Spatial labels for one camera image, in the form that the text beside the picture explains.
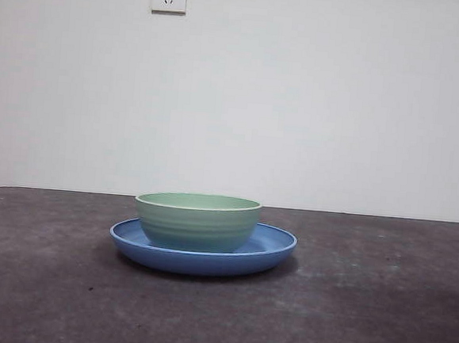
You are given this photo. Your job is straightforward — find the green ribbed bowl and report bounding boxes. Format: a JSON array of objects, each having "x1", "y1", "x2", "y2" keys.
[{"x1": 131, "y1": 188, "x2": 263, "y2": 257}]

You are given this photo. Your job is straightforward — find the blue plate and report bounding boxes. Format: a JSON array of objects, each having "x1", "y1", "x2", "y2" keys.
[{"x1": 106, "y1": 211, "x2": 300, "y2": 284}]

